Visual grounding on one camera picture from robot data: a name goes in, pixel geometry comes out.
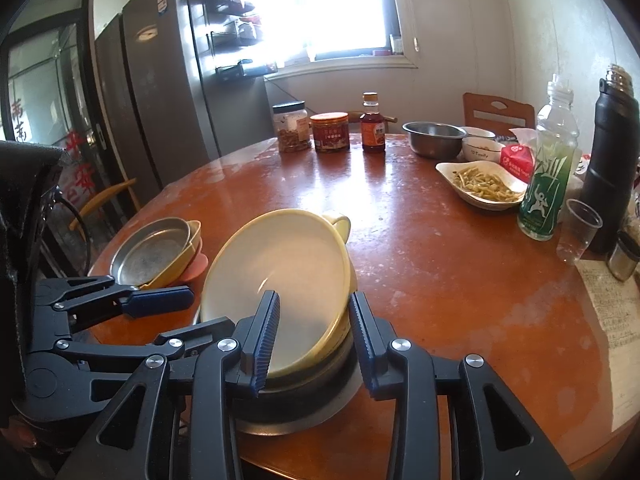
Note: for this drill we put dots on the black hanging storage rack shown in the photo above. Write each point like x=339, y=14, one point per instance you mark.
x=240, y=67

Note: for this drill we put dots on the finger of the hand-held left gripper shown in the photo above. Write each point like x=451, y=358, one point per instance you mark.
x=160, y=300
x=195, y=331

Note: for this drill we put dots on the clear jar black lid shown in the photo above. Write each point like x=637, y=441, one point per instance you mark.
x=291, y=130

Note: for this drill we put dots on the green plastic bottle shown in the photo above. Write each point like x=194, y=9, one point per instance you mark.
x=545, y=185

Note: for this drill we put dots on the round metal pan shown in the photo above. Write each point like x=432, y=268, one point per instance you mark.
x=150, y=255

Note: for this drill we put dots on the pink animal-shaped plate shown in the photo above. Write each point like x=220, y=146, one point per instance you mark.
x=197, y=267

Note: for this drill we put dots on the paper sheet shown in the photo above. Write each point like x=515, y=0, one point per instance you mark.
x=615, y=320

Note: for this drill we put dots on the yellow shell-shaped plate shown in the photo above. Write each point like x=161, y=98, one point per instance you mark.
x=194, y=237

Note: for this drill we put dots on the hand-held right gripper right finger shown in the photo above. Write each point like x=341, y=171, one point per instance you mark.
x=365, y=345

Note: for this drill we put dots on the black thermos flask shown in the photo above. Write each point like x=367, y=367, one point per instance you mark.
x=607, y=170

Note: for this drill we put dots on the red jar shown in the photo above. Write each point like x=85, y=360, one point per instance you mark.
x=330, y=135

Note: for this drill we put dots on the small steel bowl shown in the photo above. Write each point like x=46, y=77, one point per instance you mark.
x=432, y=140

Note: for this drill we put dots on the large steel bowl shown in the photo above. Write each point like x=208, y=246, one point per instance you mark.
x=300, y=426

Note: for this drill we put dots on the white dish with food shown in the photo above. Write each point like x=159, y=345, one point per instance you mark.
x=475, y=182

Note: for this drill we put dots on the small steel cup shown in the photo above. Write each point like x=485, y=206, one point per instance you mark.
x=625, y=257

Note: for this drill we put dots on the clear plastic cup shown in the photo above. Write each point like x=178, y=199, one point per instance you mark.
x=580, y=235

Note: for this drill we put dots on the window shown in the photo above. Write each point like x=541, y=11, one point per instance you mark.
x=325, y=5

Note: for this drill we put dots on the red snack packet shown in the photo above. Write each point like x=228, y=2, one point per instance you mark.
x=517, y=160

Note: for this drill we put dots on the small clear jar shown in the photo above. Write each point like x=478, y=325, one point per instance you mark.
x=396, y=45

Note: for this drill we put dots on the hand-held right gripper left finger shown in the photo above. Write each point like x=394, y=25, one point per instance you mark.
x=265, y=340

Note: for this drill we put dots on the curved wooden chair backrest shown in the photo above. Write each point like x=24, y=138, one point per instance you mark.
x=391, y=119

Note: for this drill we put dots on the brown sauce bottle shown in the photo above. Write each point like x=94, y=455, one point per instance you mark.
x=373, y=132

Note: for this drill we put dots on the white ceramic bowl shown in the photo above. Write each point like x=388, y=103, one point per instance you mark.
x=482, y=151
x=477, y=132

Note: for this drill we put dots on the grey refrigerator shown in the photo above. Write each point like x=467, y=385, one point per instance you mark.
x=160, y=85

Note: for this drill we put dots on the chair with yellow frame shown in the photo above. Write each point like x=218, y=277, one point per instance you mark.
x=107, y=192

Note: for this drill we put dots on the medium steel bowl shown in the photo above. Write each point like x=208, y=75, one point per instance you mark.
x=310, y=385

